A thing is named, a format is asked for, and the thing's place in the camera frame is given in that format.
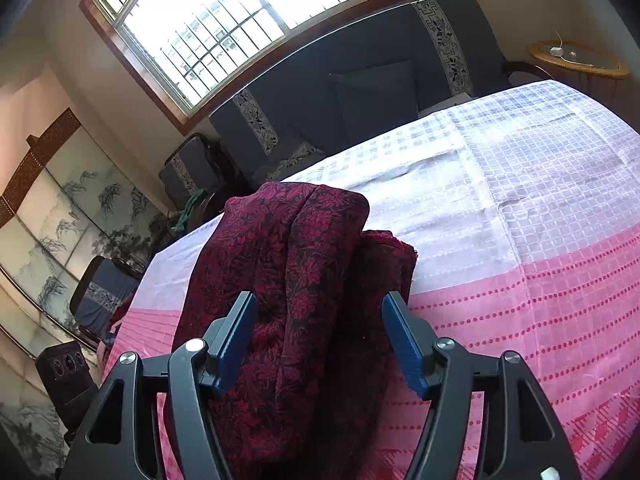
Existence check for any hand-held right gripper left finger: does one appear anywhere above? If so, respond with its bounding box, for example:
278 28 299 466
55 290 259 480

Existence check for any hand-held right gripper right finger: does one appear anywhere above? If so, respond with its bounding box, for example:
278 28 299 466
381 291 583 480

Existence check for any dark red patterned garment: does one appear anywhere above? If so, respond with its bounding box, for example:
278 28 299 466
172 182 416 480

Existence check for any green cloth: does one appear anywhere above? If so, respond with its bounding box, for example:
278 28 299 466
167 189 208 236

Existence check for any dark grey armchair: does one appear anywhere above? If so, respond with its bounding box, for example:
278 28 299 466
159 132 226 211
69 255 143 342

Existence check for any black speaker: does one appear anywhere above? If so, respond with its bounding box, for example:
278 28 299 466
35 341 101 441

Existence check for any pink and white checked blanket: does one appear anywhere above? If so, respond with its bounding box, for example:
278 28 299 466
100 80 640 480

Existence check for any painted folding screen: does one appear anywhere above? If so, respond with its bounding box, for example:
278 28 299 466
0 107 171 461

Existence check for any dark grey square cushion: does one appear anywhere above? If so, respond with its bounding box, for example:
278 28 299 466
329 59 420 133

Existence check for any long dark grey sofa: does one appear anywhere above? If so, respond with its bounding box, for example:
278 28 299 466
207 0 541 186

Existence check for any round rattan table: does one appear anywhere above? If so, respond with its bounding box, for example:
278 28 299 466
527 40 632 97

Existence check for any arched wooden frame window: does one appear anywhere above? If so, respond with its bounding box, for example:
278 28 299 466
80 0 466 128

